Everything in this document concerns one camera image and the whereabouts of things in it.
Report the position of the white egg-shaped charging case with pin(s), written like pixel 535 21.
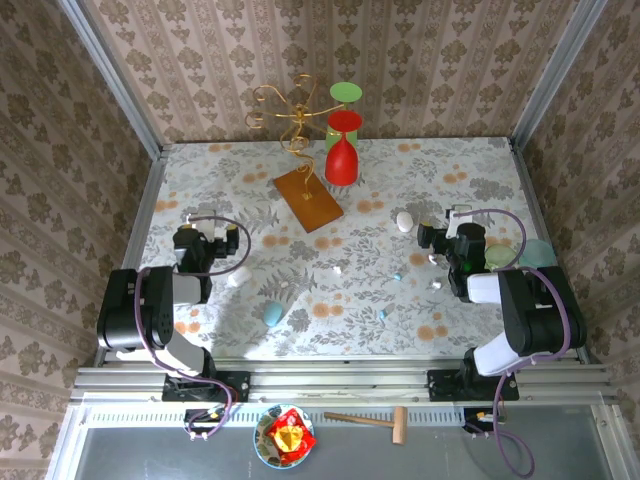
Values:
pixel 404 222

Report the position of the white capsule-shaped charging case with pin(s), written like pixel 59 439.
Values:
pixel 239 276

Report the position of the blue earbud charging case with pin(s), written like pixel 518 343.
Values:
pixel 273 314

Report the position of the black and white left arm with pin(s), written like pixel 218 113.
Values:
pixel 120 310

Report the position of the green translucent cup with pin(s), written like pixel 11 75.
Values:
pixel 500 257

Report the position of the teal translucent cup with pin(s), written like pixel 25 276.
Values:
pixel 537 252

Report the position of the red plastic wine glass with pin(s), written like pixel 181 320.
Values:
pixel 341 165

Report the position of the green plastic wine glass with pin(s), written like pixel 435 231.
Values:
pixel 346 91

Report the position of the small wooden mallet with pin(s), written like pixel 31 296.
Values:
pixel 398 425

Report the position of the patterned ceramic bowl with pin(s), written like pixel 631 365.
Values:
pixel 260 440

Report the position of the red and yellow snack packet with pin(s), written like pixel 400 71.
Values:
pixel 290 435

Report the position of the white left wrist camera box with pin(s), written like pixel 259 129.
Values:
pixel 200 220

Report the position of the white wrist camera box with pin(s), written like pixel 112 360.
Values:
pixel 454 216
pixel 200 220

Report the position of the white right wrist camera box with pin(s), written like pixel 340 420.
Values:
pixel 454 216

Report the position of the aluminium table side rail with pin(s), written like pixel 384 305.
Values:
pixel 531 200
pixel 147 205

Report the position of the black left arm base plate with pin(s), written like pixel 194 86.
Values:
pixel 235 385

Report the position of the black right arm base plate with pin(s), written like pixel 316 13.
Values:
pixel 440 385

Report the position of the long aluminium base rail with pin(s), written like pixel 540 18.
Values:
pixel 340 380

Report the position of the aluminium frame post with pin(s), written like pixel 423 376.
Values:
pixel 559 70
pixel 115 80

